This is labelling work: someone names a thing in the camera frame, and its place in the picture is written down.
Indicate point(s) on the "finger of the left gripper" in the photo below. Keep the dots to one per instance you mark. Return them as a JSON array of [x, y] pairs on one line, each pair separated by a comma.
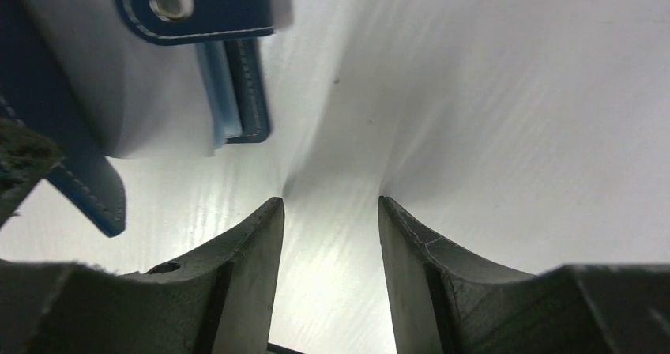
[[26, 158]]

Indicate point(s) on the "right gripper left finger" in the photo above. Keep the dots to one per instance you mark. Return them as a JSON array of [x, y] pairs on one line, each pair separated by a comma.
[[216, 298]]

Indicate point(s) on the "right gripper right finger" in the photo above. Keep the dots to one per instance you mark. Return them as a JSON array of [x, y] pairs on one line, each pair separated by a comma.
[[446, 299]]

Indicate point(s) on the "blue leather card holder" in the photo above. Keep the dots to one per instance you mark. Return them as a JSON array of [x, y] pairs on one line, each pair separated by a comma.
[[131, 79]]

